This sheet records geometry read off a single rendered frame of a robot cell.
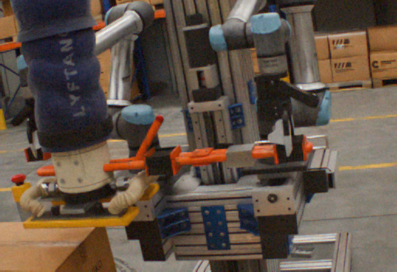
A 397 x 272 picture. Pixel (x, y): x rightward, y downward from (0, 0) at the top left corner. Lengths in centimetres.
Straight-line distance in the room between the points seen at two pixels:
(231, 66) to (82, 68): 73
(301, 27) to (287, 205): 58
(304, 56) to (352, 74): 667
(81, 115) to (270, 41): 53
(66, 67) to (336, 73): 721
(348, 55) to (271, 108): 706
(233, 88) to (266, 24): 74
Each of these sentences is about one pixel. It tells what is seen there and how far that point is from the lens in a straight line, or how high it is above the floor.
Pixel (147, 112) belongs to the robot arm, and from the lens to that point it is 203.
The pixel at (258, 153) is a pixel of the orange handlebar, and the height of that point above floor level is 121.
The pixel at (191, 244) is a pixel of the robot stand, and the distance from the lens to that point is 212.
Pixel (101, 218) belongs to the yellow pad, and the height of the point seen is 110.
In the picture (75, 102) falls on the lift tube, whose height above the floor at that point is 141.
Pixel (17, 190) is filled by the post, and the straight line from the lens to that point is 242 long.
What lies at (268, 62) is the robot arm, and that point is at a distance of 139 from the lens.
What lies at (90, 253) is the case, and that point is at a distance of 184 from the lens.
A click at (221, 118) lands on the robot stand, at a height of 119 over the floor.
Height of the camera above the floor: 161
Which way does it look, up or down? 15 degrees down
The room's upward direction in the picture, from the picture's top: 10 degrees counter-clockwise
